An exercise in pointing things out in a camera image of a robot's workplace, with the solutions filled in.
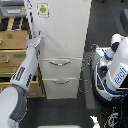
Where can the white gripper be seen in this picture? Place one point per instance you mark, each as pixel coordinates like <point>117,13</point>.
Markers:
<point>36,42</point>

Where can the white fridge door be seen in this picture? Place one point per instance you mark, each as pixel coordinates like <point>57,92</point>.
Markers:
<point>65,28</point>

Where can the white robot base part right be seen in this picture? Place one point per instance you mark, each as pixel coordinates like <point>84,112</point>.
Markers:
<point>95,121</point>

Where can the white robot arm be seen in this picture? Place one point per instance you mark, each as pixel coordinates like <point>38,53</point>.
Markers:
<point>13,104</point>

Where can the white fridge body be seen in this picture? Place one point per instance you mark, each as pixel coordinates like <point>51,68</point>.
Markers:
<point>51,72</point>

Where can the green android sticker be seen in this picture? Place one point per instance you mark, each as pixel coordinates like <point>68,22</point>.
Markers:
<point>43,10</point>

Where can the wooden drawer cabinet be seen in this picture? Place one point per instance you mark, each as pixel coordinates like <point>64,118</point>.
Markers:
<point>13,51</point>

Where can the grey device on cabinet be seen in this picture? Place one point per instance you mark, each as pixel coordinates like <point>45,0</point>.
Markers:
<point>13,11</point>

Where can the white blue robot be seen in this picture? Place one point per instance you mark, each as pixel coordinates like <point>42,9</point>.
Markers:
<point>110,66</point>

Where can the upper fridge drawer handle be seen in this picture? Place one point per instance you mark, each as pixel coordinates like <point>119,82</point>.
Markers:
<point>59,64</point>

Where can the fridge drawer handle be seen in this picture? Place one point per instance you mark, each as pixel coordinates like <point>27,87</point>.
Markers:
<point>59,64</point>
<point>60,81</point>

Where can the lower fridge drawer handle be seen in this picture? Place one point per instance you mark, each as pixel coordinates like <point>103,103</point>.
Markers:
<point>60,81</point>

